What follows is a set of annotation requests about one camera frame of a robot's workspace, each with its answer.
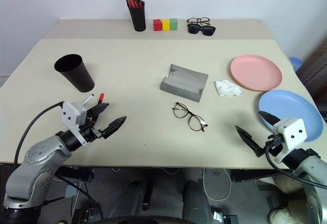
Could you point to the black sunglasses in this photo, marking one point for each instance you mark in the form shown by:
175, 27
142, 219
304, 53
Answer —
208, 30

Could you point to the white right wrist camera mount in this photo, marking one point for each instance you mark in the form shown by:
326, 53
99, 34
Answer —
293, 132

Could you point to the green block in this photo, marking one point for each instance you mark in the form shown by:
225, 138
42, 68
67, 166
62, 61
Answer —
173, 24

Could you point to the brown wooden cabinet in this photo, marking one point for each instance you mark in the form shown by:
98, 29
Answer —
316, 73

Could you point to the blue round container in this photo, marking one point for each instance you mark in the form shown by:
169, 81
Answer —
296, 63

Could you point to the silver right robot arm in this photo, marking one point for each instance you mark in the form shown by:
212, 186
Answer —
314, 168

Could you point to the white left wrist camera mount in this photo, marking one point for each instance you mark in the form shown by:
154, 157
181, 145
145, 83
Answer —
70, 117

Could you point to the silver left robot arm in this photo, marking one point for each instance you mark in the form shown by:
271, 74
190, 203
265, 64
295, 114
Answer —
38, 157

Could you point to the red block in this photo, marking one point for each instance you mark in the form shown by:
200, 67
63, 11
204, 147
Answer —
157, 25

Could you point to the tortoiseshell round glasses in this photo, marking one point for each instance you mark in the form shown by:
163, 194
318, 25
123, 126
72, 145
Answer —
188, 116

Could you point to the black table frame bracket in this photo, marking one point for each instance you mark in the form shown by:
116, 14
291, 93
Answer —
76, 174
250, 175

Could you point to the thin brown framed glasses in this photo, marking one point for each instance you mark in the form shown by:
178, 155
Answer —
199, 20

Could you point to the yellow block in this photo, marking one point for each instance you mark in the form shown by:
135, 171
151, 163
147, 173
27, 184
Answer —
165, 25

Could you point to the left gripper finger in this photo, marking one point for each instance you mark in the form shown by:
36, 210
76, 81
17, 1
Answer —
100, 108
115, 125

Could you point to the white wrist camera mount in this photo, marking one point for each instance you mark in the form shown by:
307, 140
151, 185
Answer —
70, 117
293, 132

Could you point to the grey glasses case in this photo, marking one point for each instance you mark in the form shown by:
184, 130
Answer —
184, 81

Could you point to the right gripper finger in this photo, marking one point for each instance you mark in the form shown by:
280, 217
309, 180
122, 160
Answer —
269, 119
247, 138

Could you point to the white marker pen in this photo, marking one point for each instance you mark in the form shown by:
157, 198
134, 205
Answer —
88, 99

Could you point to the blue plate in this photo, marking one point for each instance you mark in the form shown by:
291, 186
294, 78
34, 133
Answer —
293, 106

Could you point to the dark rounded shape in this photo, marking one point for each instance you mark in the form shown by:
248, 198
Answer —
196, 201

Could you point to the black tool holder cup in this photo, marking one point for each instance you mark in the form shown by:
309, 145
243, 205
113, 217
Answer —
138, 17

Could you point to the empty black cup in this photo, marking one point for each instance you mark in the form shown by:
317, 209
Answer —
76, 76

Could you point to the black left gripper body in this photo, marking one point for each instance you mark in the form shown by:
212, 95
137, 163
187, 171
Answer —
89, 132

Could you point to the crumpled white tissue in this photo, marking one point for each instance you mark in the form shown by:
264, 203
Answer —
227, 87

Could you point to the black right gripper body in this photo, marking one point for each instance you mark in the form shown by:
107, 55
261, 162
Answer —
277, 145

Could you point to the pink plate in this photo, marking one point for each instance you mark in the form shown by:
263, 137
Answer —
255, 72

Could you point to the red marker pen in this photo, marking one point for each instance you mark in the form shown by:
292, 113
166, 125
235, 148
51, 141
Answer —
101, 97

